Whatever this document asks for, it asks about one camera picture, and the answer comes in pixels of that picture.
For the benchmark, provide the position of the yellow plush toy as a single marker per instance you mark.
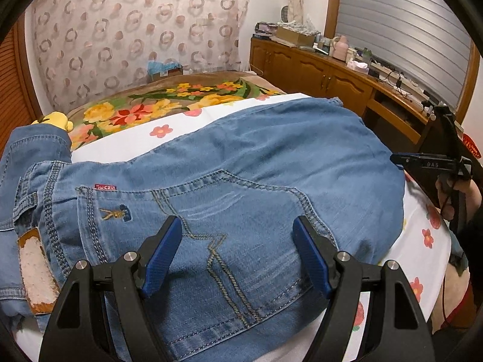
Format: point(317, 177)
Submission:
point(56, 118)

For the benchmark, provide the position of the wooden cabinet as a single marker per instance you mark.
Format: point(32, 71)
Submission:
point(313, 68)

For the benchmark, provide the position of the brown floral blanket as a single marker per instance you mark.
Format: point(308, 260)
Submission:
point(151, 109)

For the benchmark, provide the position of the small white pink container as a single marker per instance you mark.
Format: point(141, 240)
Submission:
point(358, 66)

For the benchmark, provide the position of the bed with floral sheet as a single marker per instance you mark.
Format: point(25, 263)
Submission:
point(181, 120)

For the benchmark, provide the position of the person's right forearm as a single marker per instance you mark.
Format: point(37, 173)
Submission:
point(476, 207)

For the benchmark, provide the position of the person's right hand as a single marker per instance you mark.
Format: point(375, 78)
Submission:
point(445, 200)

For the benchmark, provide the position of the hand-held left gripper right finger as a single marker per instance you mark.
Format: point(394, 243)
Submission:
point(313, 260)

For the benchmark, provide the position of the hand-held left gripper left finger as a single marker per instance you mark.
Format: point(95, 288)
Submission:
point(162, 256)

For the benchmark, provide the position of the red packet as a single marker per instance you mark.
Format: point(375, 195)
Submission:
point(471, 147)

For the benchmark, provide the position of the cardboard box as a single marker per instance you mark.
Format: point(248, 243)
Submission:
point(294, 37)

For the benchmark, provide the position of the small box with blue top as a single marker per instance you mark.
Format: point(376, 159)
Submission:
point(164, 71)

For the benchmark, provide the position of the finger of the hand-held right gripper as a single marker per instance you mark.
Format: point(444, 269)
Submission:
point(407, 160)

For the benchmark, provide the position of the blue denim pants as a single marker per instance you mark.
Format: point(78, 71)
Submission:
point(234, 166)

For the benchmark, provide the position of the pink thermos jug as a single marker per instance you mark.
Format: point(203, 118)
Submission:
point(339, 49)

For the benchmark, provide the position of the grey window blind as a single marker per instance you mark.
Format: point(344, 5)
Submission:
point(396, 19)

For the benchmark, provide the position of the circle patterned sheer curtain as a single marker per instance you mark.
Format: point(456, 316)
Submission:
point(132, 26)

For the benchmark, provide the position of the wooden louvered wardrobe door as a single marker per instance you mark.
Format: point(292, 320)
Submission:
point(19, 94)

